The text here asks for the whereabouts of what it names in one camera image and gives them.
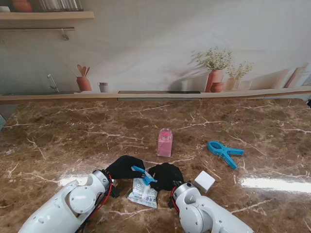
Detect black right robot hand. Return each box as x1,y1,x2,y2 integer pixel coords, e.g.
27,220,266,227
148,162,185,192

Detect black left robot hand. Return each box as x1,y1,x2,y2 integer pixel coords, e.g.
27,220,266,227
106,155,146,181

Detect clear bottle with pink seasoning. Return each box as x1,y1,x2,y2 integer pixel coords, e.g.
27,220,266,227
157,128,173,157

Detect white and blue salt bag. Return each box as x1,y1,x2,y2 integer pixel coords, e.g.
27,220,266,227
127,177,158,209

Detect white square bottle cap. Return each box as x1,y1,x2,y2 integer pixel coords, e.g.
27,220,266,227
193,170,216,194

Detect terracotta utensil pot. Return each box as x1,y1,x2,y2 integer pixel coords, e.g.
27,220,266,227
76,64,93,92

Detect small terracotta pot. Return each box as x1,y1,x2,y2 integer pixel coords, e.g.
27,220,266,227
210,82,225,93

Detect wooden counter ledge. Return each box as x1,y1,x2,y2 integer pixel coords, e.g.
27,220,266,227
0,86,311,105

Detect chrome faucet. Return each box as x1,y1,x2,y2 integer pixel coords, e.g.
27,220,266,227
47,74,60,93

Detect tall terracotta flower vase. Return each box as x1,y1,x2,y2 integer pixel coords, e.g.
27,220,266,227
190,47,233,93

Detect wooden cutting boards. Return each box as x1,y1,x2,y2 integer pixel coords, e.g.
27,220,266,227
283,62,311,88

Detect row of glass jars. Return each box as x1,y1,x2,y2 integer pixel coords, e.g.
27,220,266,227
38,0,85,12

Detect terracotta jar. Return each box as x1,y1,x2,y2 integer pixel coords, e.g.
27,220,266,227
12,0,33,13

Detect red black right arm cables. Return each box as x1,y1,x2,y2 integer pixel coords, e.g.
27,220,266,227
170,186,178,207

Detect red black arm cables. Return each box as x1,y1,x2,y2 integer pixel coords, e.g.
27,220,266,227
170,186,178,207
77,174,114,233

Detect red black left arm cables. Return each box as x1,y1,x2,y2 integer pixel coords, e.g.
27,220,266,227
77,174,114,233

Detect metal hanging rail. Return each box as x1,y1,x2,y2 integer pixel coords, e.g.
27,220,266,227
0,26,75,41

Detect wooden wall shelf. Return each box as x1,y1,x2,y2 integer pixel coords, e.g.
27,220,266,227
0,11,95,20

